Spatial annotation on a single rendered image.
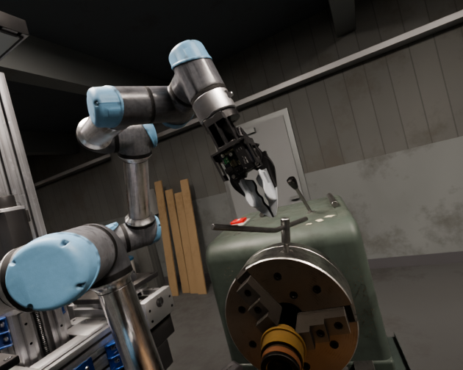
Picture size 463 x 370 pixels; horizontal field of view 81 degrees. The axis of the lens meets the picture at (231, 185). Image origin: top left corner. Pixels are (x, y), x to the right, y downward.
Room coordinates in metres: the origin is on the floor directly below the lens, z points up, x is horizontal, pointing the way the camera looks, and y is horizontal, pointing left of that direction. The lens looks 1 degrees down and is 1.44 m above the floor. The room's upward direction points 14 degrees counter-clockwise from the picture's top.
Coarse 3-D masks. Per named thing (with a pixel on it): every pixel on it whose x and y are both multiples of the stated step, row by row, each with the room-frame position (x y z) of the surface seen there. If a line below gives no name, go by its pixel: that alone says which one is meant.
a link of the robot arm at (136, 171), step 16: (128, 128) 0.86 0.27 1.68; (144, 128) 0.89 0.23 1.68; (128, 144) 0.88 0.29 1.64; (144, 144) 0.91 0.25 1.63; (128, 160) 0.91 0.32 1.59; (144, 160) 0.94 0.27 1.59; (128, 176) 0.96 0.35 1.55; (144, 176) 0.98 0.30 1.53; (128, 192) 0.99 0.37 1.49; (144, 192) 1.00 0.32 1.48; (128, 208) 1.03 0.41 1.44; (144, 208) 1.03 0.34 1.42; (128, 224) 1.04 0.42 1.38; (144, 224) 1.04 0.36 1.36; (144, 240) 1.07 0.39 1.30
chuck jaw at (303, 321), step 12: (300, 312) 0.63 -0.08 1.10; (312, 312) 0.61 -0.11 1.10; (324, 312) 0.60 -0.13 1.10; (336, 312) 0.58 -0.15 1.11; (348, 312) 0.60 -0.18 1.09; (300, 324) 0.58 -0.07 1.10; (312, 324) 0.56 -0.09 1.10; (324, 324) 0.56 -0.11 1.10; (336, 324) 0.57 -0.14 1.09; (348, 324) 0.57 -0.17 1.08; (312, 336) 0.56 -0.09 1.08; (324, 336) 0.56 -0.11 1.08; (312, 348) 0.54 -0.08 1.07
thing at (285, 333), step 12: (264, 336) 0.56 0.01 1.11; (276, 336) 0.53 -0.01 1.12; (288, 336) 0.53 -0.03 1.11; (300, 336) 0.54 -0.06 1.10; (264, 348) 0.53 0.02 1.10; (276, 348) 0.51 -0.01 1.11; (288, 348) 0.51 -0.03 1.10; (300, 348) 0.52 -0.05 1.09; (264, 360) 0.50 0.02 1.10; (276, 360) 0.56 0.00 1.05; (288, 360) 0.49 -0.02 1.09; (300, 360) 0.51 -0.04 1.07
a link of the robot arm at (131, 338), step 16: (96, 224) 0.57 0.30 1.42; (128, 256) 0.62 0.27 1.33; (112, 272) 0.57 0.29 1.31; (128, 272) 0.60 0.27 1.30; (96, 288) 0.57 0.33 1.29; (112, 288) 0.58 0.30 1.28; (128, 288) 0.60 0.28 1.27; (112, 304) 0.58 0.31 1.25; (128, 304) 0.59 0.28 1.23; (112, 320) 0.58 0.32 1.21; (128, 320) 0.58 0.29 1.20; (144, 320) 0.61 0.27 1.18; (128, 336) 0.58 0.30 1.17; (144, 336) 0.60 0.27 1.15; (128, 352) 0.58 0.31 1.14; (144, 352) 0.59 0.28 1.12; (128, 368) 0.58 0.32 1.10; (144, 368) 0.58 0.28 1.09; (160, 368) 0.61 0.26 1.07
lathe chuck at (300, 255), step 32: (256, 256) 0.71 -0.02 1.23; (288, 256) 0.64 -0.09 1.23; (320, 256) 0.69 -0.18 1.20; (288, 288) 0.63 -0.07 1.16; (320, 288) 0.62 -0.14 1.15; (256, 320) 0.66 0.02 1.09; (288, 320) 0.72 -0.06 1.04; (256, 352) 0.67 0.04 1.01; (320, 352) 0.62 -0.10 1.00; (352, 352) 0.60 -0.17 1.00
